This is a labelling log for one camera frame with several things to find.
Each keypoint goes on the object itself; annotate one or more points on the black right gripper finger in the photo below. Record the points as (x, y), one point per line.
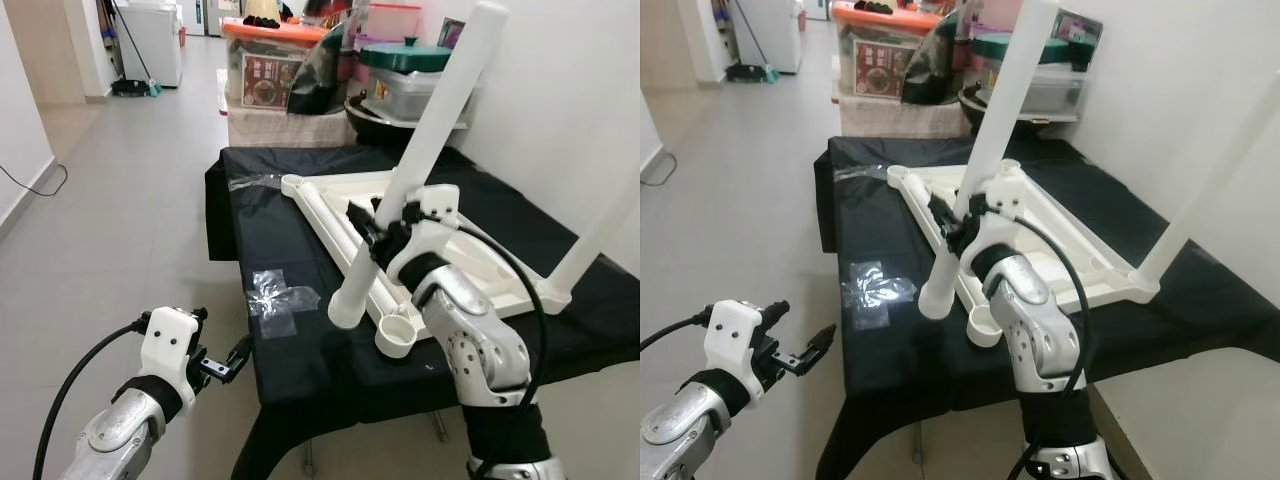
(365, 225)
(947, 218)

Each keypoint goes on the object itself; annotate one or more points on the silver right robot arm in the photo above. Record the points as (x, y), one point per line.
(475, 340)
(1040, 330)

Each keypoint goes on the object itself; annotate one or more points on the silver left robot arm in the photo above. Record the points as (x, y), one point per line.
(690, 435)
(120, 440)

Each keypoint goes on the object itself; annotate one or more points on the black tablecloth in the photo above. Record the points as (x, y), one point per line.
(300, 380)
(900, 370)

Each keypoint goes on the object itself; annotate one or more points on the clear tape strip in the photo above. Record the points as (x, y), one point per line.
(255, 184)
(862, 172)

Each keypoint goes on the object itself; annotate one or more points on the black wok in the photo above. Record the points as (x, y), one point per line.
(375, 128)
(975, 118)

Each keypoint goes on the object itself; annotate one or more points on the white plastic table top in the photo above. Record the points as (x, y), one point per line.
(500, 240)
(1080, 230)

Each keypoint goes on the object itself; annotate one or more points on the beige cloth covered bench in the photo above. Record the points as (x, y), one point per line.
(290, 128)
(900, 118)

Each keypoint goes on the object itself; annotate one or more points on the clear plastic container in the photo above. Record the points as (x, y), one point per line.
(415, 95)
(1060, 90)

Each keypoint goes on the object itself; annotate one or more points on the black plastic bag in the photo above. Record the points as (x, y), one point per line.
(935, 75)
(325, 85)

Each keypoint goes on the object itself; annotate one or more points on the orange lid storage box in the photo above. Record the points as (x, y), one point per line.
(875, 65)
(270, 75)

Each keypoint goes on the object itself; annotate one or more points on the green pot lid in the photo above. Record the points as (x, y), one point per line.
(405, 55)
(1060, 48)

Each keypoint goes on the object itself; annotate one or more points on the clear box red rim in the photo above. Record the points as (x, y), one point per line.
(395, 22)
(990, 12)

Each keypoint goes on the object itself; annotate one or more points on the dark printed carton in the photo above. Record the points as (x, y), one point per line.
(1080, 25)
(450, 32)

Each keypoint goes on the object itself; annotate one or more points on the white appliance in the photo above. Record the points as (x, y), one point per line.
(155, 45)
(770, 35)

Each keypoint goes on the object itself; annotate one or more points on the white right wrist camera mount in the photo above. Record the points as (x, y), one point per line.
(435, 200)
(1000, 190)

